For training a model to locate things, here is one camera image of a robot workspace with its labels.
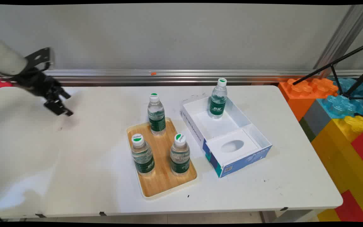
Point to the wooden tray with white rim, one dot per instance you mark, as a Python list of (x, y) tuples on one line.
[(164, 181)]

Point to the translucent blue building block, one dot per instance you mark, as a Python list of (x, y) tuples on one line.
[(342, 105)]

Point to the aluminium rail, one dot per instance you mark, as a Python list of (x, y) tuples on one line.
[(200, 77)]

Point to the white and blue cardboard box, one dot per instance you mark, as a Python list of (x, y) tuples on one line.
[(232, 146)]

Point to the grey giant building block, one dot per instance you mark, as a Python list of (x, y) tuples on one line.
[(317, 118)]

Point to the black bracket with wrist camera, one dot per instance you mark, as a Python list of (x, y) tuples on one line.
[(41, 56)]

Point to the dark green building block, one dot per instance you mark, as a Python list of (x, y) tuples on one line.
[(307, 130)]

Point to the black tripod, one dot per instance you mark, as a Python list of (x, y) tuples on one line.
[(336, 63)]

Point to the aluminium frame post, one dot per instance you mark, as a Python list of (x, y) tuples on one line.
[(345, 34)]

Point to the orange giant building block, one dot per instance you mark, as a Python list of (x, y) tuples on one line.
[(301, 94)]

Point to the yellow giant building block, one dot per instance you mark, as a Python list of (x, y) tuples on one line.
[(339, 151)]

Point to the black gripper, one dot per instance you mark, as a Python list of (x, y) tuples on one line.
[(36, 83)]

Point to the clear water bottle green label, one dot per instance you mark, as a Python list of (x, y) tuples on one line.
[(217, 105), (157, 121), (180, 159), (143, 159)]

